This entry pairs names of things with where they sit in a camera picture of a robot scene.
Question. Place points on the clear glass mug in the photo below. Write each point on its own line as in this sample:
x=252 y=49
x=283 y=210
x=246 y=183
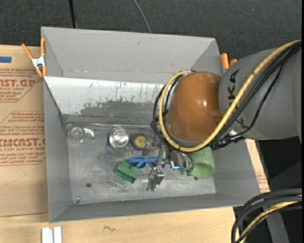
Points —
x=76 y=134

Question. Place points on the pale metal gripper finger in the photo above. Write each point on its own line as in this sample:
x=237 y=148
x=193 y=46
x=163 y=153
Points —
x=159 y=178
x=152 y=182

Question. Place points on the black cylinder on white bracket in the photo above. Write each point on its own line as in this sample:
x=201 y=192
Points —
x=221 y=143

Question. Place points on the blue sunglasses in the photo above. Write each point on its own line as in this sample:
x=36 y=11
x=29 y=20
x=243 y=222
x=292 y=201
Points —
x=142 y=162

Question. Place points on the light green cup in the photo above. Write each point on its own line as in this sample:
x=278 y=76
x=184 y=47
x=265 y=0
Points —
x=204 y=167

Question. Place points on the shiny silver metal cup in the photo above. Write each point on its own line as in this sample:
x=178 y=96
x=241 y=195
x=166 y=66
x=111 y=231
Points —
x=118 y=138

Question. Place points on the clear glass thing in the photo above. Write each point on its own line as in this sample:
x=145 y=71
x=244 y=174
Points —
x=153 y=142

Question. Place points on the yellow and black round thing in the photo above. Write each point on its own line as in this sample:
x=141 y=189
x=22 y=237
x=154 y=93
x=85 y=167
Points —
x=139 y=142

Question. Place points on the grey metal bin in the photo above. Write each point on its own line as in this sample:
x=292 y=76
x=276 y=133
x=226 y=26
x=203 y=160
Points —
x=96 y=59

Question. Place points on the dark green toy block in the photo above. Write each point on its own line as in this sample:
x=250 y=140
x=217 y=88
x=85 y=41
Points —
x=126 y=172

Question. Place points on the brown cardboard board red print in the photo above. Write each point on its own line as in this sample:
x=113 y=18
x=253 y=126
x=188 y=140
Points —
x=20 y=135

